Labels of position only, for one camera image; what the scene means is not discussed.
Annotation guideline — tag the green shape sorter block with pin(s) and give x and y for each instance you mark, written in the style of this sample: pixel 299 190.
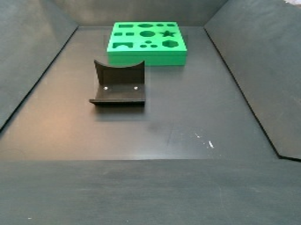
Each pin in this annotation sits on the green shape sorter block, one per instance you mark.
pixel 151 42

